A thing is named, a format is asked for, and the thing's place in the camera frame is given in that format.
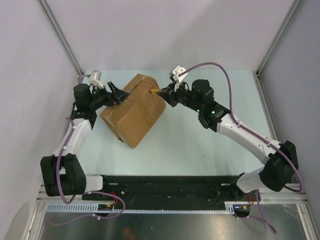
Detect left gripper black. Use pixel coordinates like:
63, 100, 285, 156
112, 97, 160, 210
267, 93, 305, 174
89, 82, 130, 111

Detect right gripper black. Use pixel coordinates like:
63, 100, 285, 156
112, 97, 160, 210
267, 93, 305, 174
158, 79, 203, 113

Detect yellow utility knife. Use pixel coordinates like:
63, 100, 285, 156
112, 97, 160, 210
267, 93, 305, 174
150, 89, 161, 94

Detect brown cardboard express box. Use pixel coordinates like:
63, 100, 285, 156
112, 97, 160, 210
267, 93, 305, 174
100, 74, 166, 149

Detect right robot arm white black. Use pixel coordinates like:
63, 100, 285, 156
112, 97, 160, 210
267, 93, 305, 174
153, 79, 299, 201

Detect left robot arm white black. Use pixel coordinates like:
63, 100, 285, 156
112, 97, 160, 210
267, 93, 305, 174
40, 82, 130, 200

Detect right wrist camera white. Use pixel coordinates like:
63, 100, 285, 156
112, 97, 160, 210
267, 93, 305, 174
169, 65, 188, 92

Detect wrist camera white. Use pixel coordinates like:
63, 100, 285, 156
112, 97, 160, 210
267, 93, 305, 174
169, 65, 188, 92
88, 70, 104, 89

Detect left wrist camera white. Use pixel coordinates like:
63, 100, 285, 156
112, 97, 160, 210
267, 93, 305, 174
88, 70, 104, 89

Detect right aluminium frame post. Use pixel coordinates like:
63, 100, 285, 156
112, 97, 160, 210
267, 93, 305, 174
256, 0, 305, 77

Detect aluminium frame post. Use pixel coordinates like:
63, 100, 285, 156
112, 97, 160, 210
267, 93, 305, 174
256, 0, 305, 77
37, 0, 84, 75

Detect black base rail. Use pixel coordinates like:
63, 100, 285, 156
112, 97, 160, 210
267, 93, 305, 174
82, 175, 255, 211

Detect left aluminium frame post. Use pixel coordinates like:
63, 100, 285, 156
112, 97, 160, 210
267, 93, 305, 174
37, 0, 84, 75

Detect white slotted cable duct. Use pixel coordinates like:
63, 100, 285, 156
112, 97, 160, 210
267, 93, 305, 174
45, 203, 249, 215

